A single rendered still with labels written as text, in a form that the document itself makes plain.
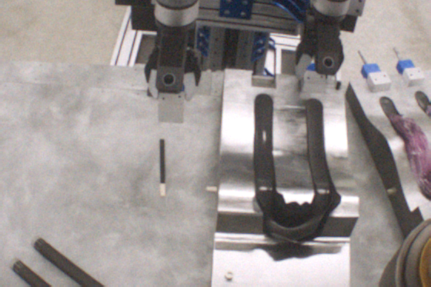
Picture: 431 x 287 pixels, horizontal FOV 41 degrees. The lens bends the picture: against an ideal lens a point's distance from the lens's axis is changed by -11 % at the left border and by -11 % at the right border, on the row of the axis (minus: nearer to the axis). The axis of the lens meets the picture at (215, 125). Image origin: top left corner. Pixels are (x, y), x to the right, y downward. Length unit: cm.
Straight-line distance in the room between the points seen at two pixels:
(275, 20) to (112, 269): 87
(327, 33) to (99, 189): 55
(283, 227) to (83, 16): 186
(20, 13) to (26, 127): 158
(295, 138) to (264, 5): 52
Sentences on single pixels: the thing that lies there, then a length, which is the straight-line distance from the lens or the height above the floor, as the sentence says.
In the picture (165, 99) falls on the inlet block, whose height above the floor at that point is 96.
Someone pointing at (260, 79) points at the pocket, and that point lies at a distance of 137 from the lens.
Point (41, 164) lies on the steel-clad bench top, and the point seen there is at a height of 80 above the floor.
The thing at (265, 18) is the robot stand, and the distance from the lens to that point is 171.
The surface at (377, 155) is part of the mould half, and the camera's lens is 136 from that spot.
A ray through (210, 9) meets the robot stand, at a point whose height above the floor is 74.
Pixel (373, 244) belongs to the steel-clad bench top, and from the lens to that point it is 127.
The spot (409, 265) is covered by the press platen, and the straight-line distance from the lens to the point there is 40.
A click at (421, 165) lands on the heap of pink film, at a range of 128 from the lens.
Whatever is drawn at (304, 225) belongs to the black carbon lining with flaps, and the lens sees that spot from 117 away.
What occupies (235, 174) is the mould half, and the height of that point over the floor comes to 92.
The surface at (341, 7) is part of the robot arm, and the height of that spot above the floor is 113.
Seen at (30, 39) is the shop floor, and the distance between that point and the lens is 276.
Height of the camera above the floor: 188
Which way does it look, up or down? 52 degrees down
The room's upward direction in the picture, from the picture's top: 6 degrees clockwise
